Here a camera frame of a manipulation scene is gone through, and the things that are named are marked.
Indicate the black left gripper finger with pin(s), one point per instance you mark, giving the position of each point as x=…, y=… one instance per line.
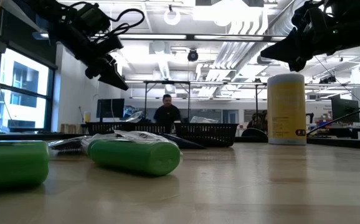
x=116, y=74
x=108, y=80

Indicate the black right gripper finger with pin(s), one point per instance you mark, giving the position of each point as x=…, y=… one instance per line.
x=281, y=45
x=282, y=54

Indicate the clear plastic bag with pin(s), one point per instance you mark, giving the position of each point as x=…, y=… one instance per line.
x=134, y=117

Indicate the clear bag of cotton swabs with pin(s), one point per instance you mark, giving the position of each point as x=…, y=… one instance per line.
x=203, y=119
x=136, y=136

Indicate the clear bag with dark item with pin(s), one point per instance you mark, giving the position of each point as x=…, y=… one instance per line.
x=66, y=146

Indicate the green plastic travel bottle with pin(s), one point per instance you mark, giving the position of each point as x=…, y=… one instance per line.
x=136, y=157
x=12, y=165

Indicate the dark blue shave butter tube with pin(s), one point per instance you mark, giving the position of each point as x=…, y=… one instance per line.
x=189, y=143

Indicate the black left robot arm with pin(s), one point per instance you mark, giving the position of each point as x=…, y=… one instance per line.
x=64, y=28

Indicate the black monitor on arm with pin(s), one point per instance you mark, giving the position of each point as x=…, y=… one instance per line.
x=345, y=110

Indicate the black computer monitor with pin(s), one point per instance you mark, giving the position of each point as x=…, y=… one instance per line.
x=110, y=107

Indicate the small yellow container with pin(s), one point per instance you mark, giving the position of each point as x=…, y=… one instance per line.
x=87, y=117

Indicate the black slotted plastic basket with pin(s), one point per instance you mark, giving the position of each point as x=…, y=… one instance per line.
x=155, y=128
x=214, y=133
x=105, y=127

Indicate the yellow white wipes canister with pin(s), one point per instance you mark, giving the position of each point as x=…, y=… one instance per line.
x=286, y=109

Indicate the wooden slat crate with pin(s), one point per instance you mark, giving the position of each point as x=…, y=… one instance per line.
x=71, y=128

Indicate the person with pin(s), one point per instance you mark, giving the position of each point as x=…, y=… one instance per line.
x=167, y=115

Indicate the large glass window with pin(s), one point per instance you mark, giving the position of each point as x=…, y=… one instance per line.
x=24, y=77

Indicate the cluttered black background desk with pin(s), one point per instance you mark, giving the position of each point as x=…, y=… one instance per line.
x=324, y=125

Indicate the silver ventilation duct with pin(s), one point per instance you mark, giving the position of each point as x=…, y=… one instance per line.
x=279, y=28

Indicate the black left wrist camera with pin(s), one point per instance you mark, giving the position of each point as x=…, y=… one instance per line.
x=94, y=18

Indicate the black ceiling camera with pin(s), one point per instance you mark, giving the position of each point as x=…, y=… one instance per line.
x=328, y=80
x=192, y=56

